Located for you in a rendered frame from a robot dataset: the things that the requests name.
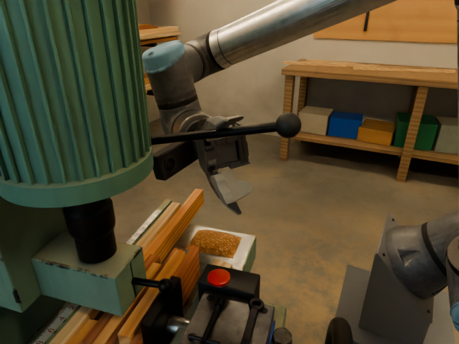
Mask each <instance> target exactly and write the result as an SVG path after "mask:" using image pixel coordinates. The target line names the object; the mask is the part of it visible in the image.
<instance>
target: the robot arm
mask: <svg viewBox="0 0 459 344"><path fill-rule="evenodd" d="M394 1H397V0H278V1H276V2H274V3H272V4H270V5H267V6H266V7H264V8H261V9H259V10H257V11H255V12H253V13H251V14H249V15H246V16H244V17H242V18H240V19H238V20H236V21H234V22H232V23H230V24H228V25H226V26H224V27H221V28H219V29H214V30H212V31H209V32H208V33H205V34H203V35H201V36H199V37H197V38H195V39H193V40H190V41H188V42H185V43H182V42H181V41H179V40H174V41H170V42H166V43H163V44H159V45H157V46H155V47H152V48H149V49H148V50H146V51H145V52H144V53H143V55H142V60H143V64H144V70H145V72H146V73H147V76H148V79H149V82H150V85H151V88H152V91H153V94H154V97H155V100H156V103H157V106H158V109H159V112H160V114H161V126H162V129H163V132H164V133H165V134H174V133H181V132H192V131H198V130H209V129H215V130H217V129H220V128H226V127H231V126H230V125H232V127H233V126H235V124H237V125H238V126H244V125H243V124H240V123H238V121H240V120H242V119H243V118H244V116H242V115H237V116H231V117H224V116H216V117H211V116H209V115H207V114H205V113H203V112H202V111H201V107H200V104H199V100H198V97H197V92H196V90H195V86H194V83H196V82H198V81H200V80H202V79H203V78H205V77H207V76H209V75H211V74H214V73H216V72H219V71H222V70H224V69H226V68H229V67H230V66H232V65H234V64H236V63H239V62H241V61H244V60H246V59H249V58H252V57H255V56H256V55H260V54H262V53H265V52H267V51H270V50H272V49H274V48H277V47H280V46H283V45H284V44H287V43H290V42H293V41H295V40H298V39H300V38H303V37H305V36H307V35H310V34H313V33H315V32H318V31H321V30H323V29H326V28H328V27H331V26H333V25H336V24H338V23H341V22H344V21H345V20H349V19H351V18H354V17H356V16H359V15H361V14H364V13H366V12H369V11H372V10H375V9H376V8H379V7H382V6H384V5H387V4H389V3H392V2H394ZM454 7H455V8H456V9H457V58H458V181H459V0H454ZM248 156H249V150H248V145H247V141H246V135H242V136H235V137H223V138H216V139H204V140H197V141H185V142H177V143H171V144H169V145H168V146H166V147H164V148H162V149H160V150H158V151H157V152H155V153H153V160H154V166H153V171H154V175H155V178H156V179H157V180H163V181H166V180H168V179H169V178H170V177H172V176H173V175H175V174H176V173H178V172H179V171H181V170H183V169H184V168H185V167H187V166H189V165H190V164H191V163H193V162H195V161H196V160H197V159H198V160H199V165H200V167H201V168H202V170H203V171H204V173H205V174H206V177H207V178H208V181H209V184H210V186H211V188H212V189H213V191H214V193H215V194H216V196H217V197H218V198H219V199H220V200H221V202H222V203H223V204H224V205H225V206H226V207H227V208H229V209H230V210H231V211H233V212H234V213H235V214H237V215H239V214H241V213H242V212H241V211H240V208H239V207H238V204H237V201H238V200H239V199H241V198H243V197H244V196H246V195H247V194H249V193H250V192H251V191H252V190H253V187H252V185H251V184H250V183H249V182H245V181H239V180H236V179H235V177H234V176H233V174H232V173H231V172H230V171H221V172H220V173H218V171H216V170H218V169H222V168H225V167H229V168H230V169H234V168H237V167H241V166H244V165H246V164H250V162H249V157H248ZM385 243H386V247H387V252H388V255H389V258H390V260H391V263H392V265H393V267H394V269H395V271H396V273H397V275H398V276H399V277H400V279H401V281H402V282H403V283H404V285H405V286H406V287H407V288H408V290H409V291H410V292H412V293H413V294H414V295H415V296H417V297H418V298H421V299H426V298H431V297H433V296H435V295H436V294H438V293H439V292H440V291H442V290H443V289H444V288H446V287H447V286H448V291H449V304H450V311H449V312H450V315H451V317H452V321H453V324H454V327H455V329H456V330H457V331H458V333H459V209H458V210H456V211H453V212H450V213H448V214H446V215H443V216H440V217H438V218H435V219H434V220H431V221H428V222H426V223H424V224H421V225H400V226H396V227H393V228H390V229H389V230H388V231H387V232H386V236H385Z"/></svg>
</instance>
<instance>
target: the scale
mask: <svg viewBox="0 0 459 344"><path fill-rule="evenodd" d="M160 212H161V211H160V210H155V211H154V212H153V213H152V215H151V216H150V217H149V218H148V219H147V220H146V221H145V222H144V223H143V224H142V226H140V228H138V230H136V232H135V233H134V234H133V235H132V236H131V237H130V238H129V239H128V241H127V242H126V243H127V244H133V242H134V241H135V240H136V239H137V238H138V237H139V236H140V235H141V234H142V233H143V232H144V230H145V229H146V228H147V227H148V226H149V225H150V223H151V222H152V221H153V220H154V219H155V218H156V217H157V216H158V215H159V214H160ZM77 306H78V304H74V303H70V304H69V305H68V306H67V307H66V308H65V309H64V310H63V311H62V312H61V313H60V314H59V315H58V316H57V317H56V319H55V320H54V321H53V322H52V323H51V324H50V325H49V326H48V328H47V329H46V330H45V331H44V332H43V333H42V334H41V335H40V336H39V337H38V338H37V339H36V340H35V341H34V342H33V343H32V344H44V343H45V342H46V340H47V339H48V338H49V337H50V336H51V335H52V333H54V331H56V329H57V328H58V327H59V326H60V325H61V324H62V322H63V321H64V320H65V319H66V318H67V317H68V316H69V314H71V312H73V310H74V309H75V308H76V307H77Z"/></svg>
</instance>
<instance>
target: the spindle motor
mask: <svg viewBox="0 0 459 344"><path fill-rule="evenodd" d="M153 166H154V160H153V153H152V144H151V137H150V125H149V118H148V106H147V99H146V92H145V80H144V73H143V61H142V54H141V42H140V35H139V23H138V16H137V4H136V0H0V196H1V197H2V198H4V199H5V200H6V201H9V202H11V203H14V204H17V205H22V206H27V207H42V208H47V207H69V206H74V205H82V204H86V203H92V202H95V201H99V200H103V199H106V198H109V197H112V196H115V195H118V194H120V193H122V192H124V191H126V190H129V189H131V188H132V187H134V186H136V185H137V184H139V183H140V182H142V181H143V180H144V179H145V178H146V177H147V176H149V174H150V173H151V171H152V169H153Z"/></svg>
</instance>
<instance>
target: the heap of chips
mask: <svg viewBox="0 0 459 344"><path fill-rule="evenodd" d="M241 240H242V238H241V237H237V236H235V235H232V234H230V233H225V232H221V231H214V230H209V229H204V230H200V229H198V230H197V233H196V234H195V235H194V237H193V239H192V240H191V241H190V243H189V245H188V246H187V247H186V249H188V250H190V248H191V247H192V246H198V247H199V252H202V253H208V254H212V255H218V256H222V257H229V258H234V255H235V253H236V250H237V248H238V246H239V244H240V241H241Z"/></svg>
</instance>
